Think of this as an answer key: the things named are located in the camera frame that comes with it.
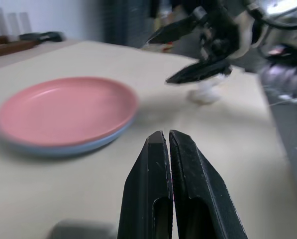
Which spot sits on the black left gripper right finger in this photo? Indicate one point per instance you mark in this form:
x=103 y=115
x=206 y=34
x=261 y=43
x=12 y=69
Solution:
x=200 y=199

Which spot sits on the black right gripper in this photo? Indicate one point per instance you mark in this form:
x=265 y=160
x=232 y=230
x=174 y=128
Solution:
x=220 y=37

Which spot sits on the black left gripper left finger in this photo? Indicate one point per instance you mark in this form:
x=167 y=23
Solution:
x=145 y=194

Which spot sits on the pink plastic plate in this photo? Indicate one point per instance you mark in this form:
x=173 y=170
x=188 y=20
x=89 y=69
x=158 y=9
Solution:
x=63 y=107

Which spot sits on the grey glasses case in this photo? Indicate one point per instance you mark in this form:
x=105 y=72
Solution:
x=83 y=231

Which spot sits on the blue plastic plate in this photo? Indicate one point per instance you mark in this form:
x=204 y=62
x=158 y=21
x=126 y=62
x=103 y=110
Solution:
x=63 y=150

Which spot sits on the black sunglasses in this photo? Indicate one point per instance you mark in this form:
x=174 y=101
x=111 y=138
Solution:
x=46 y=36

